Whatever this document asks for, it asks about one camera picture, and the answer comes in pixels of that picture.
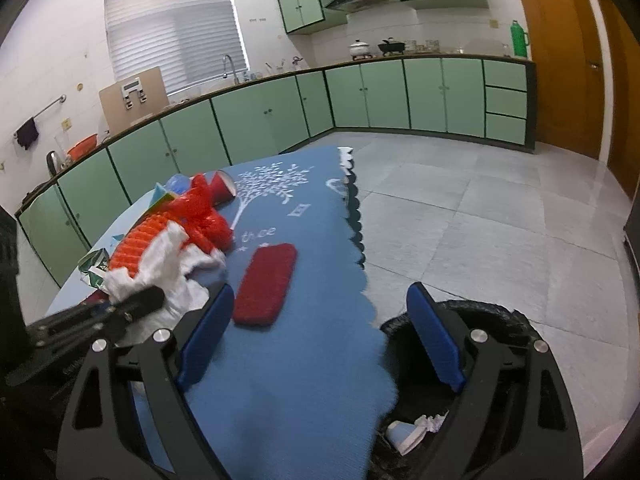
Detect orange basin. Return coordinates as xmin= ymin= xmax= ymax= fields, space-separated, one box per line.
xmin=66 ymin=133 xmax=99 ymax=161

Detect cardboard box with white print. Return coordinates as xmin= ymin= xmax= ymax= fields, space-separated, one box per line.
xmin=98 ymin=66 xmax=167 ymax=133

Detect red-orange mesh net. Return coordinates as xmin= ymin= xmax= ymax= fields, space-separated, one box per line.
xmin=167 ymin=174 xmax=235 ymax=252

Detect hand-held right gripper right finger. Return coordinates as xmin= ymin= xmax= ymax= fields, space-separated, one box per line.
xmin=400 ymin=282 xmax=585 ymax=480

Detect black bag-lined trash bin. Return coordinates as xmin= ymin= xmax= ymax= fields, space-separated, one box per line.
xmin=380 ymin=299 xmax=556 ymax=480

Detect wall towel bar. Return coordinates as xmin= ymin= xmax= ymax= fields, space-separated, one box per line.
xmin=12 ymin=94 xmax=67 ymax=136

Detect dark cloth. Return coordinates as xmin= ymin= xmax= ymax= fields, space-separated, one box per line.
xmin=14 ymin=117 xmax=40 ymax=151

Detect wooden door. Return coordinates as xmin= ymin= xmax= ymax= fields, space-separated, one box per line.
xmin=595 ymin=0 xmax=640 ymax=201
xmin=507 ymin=0 xmax=606 ymax=161

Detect dark cabinet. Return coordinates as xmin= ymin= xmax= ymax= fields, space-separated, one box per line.
xmin=622 ymin=210 xmax=640 ymax=306

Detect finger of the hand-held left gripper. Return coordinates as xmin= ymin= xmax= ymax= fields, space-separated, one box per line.
xmin=25 ymin=300 xmax=112 ymax=348
xmin=7 ymin=286 xmax=167 ymax=386

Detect orange foam net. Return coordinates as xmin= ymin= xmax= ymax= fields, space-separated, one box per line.
xmin=109 ymin=212 xmax=173 ymax=278

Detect blue printed tablecloth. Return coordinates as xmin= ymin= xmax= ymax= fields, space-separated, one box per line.
xmin=45 ymin=146 xmax=401 ymax=480

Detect green base cabinets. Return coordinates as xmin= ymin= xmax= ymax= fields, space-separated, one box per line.
xmin=15 ymin=57 xmax=536 ymax=288

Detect small crumpled tissue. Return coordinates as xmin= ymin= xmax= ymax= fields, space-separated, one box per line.
xmin=417 ymin=412 xmax=451 ymax=433

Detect white tissue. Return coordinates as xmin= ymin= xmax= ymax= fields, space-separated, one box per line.
xmin=102 ymin=220 xmax=228 ymax=341

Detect red scrub pad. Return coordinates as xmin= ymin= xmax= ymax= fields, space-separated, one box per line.
xmin=232 ymin=243 xmax=299 ymax=330

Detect white window blind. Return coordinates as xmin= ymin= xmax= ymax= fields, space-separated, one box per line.
xmin=104 ymin=0 xmax=249 ymax=95

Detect white paper cup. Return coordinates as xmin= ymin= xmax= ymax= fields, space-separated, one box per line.
xmin=384 ymin=421 xmax=426 ymax=456

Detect green thermos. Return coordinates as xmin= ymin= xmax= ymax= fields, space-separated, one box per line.
xmin=510 ymin=20 xmax=530 ymax=58

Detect blue green milk carton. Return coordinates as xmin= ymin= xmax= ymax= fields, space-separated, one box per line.
xmin=77 ymin=184 xmax=176 ymax=291

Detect red paper cup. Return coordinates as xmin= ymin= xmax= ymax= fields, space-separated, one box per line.
xmin=207 ymin=170 xmax=237 ymax=205

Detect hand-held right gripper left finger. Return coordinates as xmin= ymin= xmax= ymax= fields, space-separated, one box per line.
xmin=56 ymin=282 xmax=236 ymax=480

